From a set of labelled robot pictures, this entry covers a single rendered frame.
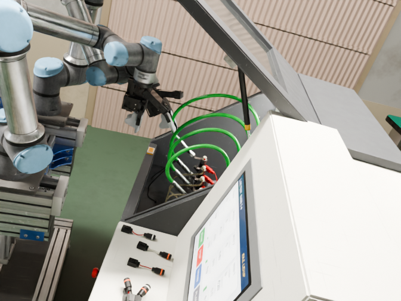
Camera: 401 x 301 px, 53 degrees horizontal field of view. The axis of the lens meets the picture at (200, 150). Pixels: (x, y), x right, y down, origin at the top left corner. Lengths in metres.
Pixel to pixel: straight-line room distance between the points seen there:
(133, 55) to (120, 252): 0.65
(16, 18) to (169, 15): 2.57
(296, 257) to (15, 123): 0.89
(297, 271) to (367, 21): 3.50
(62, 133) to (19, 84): 0.78
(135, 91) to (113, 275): 0.63
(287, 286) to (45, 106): 1.47
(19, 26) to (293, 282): 0.86
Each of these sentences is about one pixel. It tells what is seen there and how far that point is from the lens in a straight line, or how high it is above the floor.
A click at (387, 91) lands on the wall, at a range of 4.48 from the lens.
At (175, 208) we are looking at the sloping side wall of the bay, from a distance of 1.42.
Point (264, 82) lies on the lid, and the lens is 1.17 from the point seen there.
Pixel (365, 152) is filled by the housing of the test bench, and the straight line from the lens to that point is 1.36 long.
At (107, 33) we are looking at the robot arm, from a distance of 1.43.
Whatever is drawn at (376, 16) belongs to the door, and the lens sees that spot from 4.07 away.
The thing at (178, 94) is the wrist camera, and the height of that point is 1.36.
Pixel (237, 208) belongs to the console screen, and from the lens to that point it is 1.04.
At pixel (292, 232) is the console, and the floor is 1.54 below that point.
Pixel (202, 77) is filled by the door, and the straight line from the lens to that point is 3.78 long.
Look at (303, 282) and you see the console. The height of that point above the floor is 1.54.
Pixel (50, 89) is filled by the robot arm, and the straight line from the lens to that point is 1.90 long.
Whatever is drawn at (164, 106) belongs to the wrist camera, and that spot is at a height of 1.36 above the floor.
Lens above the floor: 1.97
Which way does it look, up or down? 29 degrees down
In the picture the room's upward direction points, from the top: 18 degrees clockwise
